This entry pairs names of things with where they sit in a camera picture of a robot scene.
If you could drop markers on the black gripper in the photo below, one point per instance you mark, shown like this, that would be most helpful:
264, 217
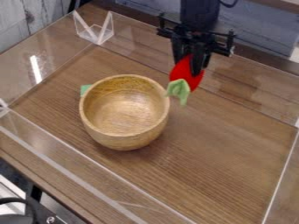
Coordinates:
200, 43

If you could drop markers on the red plush strawberry green leaves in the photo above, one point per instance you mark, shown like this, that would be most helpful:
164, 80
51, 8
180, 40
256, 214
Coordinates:
183, 83

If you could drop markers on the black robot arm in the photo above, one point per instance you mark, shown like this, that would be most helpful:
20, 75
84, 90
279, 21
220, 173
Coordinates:
200, 14

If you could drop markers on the wooden bowl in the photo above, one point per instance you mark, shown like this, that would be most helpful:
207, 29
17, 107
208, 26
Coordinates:
124, 111

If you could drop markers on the green cloth piece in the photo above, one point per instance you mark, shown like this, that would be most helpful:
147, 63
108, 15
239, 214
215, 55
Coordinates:
84, 88

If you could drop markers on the black table leg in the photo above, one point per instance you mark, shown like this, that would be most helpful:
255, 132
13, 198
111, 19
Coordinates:
33, 194

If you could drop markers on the clear acrylic corner bracket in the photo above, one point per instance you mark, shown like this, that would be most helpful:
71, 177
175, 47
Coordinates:
98, 34

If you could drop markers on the clear acrylic table enclosure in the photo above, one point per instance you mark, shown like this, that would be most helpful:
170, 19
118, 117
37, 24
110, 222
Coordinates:
128, 156

